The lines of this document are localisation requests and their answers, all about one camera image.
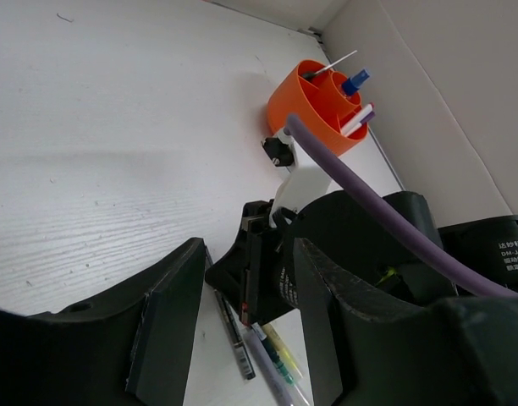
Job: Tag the green-capped pen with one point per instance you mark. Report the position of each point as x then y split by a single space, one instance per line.
273 355

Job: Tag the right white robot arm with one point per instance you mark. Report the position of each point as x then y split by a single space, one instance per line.
488 246

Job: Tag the orange round organizer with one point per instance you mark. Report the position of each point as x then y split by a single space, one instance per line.
320 105

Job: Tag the black thin pen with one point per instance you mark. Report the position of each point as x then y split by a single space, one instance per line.
237 343

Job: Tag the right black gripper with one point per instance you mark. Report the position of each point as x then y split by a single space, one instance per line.
257 275

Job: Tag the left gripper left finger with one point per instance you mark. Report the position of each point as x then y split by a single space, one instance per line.
128 345

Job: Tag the small blue-capped glue bottle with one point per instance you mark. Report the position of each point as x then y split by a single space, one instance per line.
350 86

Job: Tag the clear lilac pen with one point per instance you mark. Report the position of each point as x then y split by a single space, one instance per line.
272 377

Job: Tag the yellow highlighter pen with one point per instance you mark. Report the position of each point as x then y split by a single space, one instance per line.
289 360

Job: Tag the red-capped white marker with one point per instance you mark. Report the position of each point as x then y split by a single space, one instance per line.
361 112

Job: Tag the purple-capped white marker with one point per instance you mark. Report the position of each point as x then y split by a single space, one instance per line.
353 126

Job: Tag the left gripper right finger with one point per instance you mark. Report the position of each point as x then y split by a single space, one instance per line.
365 347

